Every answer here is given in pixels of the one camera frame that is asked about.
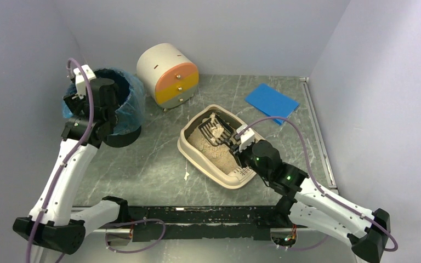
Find litter clump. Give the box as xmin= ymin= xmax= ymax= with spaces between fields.
xmin=209 ymin=113 xmax=224 ymax=143

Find black litter scoop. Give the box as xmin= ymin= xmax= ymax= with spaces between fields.
xmin=198 ymin=115 xmax=235 ymax=147

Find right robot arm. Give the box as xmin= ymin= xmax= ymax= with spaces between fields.
xmin=225 ymin=139 xmax=390 ymax=262

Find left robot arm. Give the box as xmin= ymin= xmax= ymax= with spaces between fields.
xmin=13 ymin=78 xmax=131 ymax=262

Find sand litter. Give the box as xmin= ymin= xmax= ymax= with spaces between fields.
xmin=188 ymin=128 xmax=238 ymax=174

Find beige litter box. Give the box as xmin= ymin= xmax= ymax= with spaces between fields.
xmin=177 ymin=104 xmax=257 ymax=190

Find blue flat pad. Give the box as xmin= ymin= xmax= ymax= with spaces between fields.
xmin=244 ymin=84 xmax=300 ymax=125

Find cylindrical mini drawer cabinet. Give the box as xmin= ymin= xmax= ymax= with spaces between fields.
xmin=136 ymin=43 xmax=199 ymax=111

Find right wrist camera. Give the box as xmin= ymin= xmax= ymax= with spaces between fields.
xmin=236 ymin=124 xmax=255 ymax=152

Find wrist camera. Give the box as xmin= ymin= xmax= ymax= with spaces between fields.
xmin=236 ymin=124 xmax=255 ymax=152
xmin=73 ymin=64 xmax=96 ymax=99

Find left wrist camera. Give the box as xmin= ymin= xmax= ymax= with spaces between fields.
xmin=73 ymin=64 xmax=96 ymax=99

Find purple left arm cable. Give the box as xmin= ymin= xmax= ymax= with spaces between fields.
xmin=25 ymin=57 xmax=95 ymax=263

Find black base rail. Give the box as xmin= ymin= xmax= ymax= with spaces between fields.
xmin=122 ymin=205 xmax=293 ymax=242

